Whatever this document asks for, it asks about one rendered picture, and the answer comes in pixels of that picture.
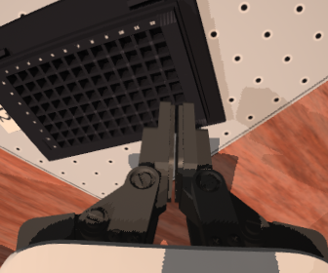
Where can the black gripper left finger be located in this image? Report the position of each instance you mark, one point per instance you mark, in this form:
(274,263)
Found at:
(125,214)

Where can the black well plate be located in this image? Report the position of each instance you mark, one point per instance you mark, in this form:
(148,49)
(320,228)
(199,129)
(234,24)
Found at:
(97,84)

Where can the grey perforated base plate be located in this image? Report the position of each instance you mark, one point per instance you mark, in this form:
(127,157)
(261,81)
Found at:
(266,53)

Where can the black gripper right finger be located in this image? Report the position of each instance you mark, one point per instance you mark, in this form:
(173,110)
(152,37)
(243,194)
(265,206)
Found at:
(224,220)

